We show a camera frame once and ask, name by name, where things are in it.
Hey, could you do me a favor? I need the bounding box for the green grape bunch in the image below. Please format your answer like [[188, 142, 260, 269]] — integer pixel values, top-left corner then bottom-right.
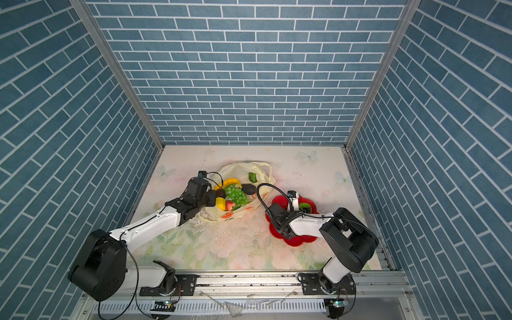
[[224, 185, 249, 210]]

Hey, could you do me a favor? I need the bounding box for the cream printed plastic bag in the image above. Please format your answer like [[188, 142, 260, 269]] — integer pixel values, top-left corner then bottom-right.
[[199, 162, 275, 221]]

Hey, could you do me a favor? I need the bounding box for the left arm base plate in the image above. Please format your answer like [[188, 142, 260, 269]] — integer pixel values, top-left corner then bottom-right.
[[139, 274, 198, 297]]

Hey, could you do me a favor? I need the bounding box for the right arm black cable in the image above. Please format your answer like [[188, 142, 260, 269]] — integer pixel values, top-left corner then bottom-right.
[[255, 183, 381, 319]]

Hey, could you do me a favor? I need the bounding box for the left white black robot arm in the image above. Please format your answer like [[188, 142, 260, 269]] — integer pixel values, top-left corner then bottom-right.
[[67, 172, 215, 301]]

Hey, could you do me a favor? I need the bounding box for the red strawberry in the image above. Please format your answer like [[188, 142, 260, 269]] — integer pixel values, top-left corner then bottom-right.
[[225, 201, 237, 211]]

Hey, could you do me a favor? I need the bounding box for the yellow lemon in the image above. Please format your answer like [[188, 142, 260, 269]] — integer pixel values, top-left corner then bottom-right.
[[215, 197, 226, 211]]

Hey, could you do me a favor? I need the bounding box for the dark avocado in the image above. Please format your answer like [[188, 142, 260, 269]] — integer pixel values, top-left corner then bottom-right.
[[241, 184, 256, 195]]

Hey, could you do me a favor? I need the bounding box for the light green pear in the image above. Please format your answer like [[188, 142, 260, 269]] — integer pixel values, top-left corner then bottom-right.
[[299, 203, 313, 214]]

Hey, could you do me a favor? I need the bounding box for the red flower-shaped plate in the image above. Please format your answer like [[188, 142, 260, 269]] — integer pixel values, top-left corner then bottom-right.
[[265, 195, 320, 247]]

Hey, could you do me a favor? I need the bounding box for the aluminium front rail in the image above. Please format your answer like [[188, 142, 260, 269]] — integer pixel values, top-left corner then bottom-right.
[[115, 271, 413, 298]]

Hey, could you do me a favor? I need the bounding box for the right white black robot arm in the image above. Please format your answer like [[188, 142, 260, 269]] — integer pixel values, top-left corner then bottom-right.
[[265, 203, 379, 292]]

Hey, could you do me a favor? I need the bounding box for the yellow banana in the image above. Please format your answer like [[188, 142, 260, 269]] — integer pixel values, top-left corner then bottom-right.
[[215, 178, 242, 190]]

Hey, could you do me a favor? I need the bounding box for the dark green lime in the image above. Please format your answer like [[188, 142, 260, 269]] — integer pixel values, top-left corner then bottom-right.
[[248, 172, 258, 183]]

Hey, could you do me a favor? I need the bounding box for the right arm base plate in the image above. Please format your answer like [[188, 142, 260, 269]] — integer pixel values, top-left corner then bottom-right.
[[297, 273, 357, 296]]

